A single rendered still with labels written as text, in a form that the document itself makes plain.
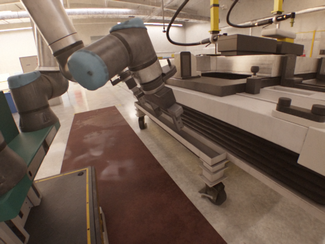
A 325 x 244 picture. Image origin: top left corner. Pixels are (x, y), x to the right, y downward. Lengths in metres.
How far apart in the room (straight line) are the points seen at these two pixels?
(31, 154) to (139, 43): 0.50
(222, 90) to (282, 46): 0.87
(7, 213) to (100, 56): 0.42
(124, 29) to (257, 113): 0.39
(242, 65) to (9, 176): 1.04
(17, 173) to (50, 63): 0.66
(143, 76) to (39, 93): 0.60
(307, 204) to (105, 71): 0.88
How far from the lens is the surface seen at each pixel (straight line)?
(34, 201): 1.07
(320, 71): 1.52
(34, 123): 0.89
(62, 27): 0.47
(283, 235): 1.24
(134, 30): 0.40
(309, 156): 0.41
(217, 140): 1.06
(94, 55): 0.34
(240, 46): 0.94
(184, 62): 0.79
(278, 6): 1.81
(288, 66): 0.95
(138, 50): 0.40
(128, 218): 1.19
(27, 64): 9.05
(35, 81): 0.89
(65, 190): 1.07
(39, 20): 0.48
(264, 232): 1.20
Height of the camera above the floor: 0.96
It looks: 22 degrees down
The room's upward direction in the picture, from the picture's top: 4 degrees counter-clockwise
